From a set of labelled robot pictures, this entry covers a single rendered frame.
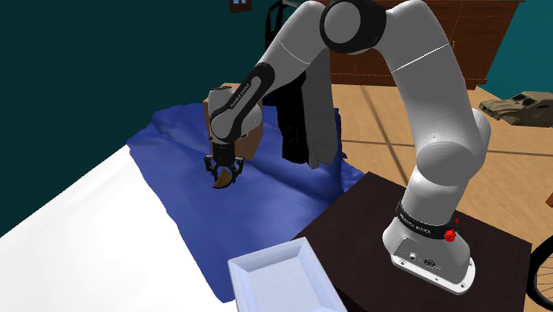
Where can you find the framed wall picture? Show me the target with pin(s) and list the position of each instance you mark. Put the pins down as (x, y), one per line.
(238, 4)

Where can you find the white rectangular tray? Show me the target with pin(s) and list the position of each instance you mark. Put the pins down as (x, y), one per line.
(281, 278)

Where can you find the dark robot stand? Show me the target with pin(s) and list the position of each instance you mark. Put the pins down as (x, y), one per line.
(354, 242)

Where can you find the grey hanging garment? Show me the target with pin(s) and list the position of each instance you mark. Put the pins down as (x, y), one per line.
(322, 121)

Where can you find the blue blanket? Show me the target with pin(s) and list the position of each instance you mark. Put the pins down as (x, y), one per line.
(246, 216)

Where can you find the white bed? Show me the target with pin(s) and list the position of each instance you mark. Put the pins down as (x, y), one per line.
(86, 246)

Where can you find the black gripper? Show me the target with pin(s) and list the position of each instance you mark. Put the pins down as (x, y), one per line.
(223, 154)

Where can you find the tan toy vehicle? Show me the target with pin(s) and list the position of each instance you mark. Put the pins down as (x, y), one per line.
(516, 108)

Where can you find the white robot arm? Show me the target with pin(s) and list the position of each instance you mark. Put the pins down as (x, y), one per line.
(436, 112)

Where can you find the brown cardboard box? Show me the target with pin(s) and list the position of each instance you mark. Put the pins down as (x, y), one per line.
(253, 138)

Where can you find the black metal frame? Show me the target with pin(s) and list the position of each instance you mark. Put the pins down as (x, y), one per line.
(271, 19)

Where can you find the brown wooden dresser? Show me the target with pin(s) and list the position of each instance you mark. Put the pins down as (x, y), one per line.
(475, 34)

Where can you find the black bicycle wheel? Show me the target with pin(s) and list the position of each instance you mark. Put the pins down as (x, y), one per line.
(532, 276)

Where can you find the brown curved object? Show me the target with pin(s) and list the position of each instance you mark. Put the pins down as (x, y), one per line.
(222, 180)

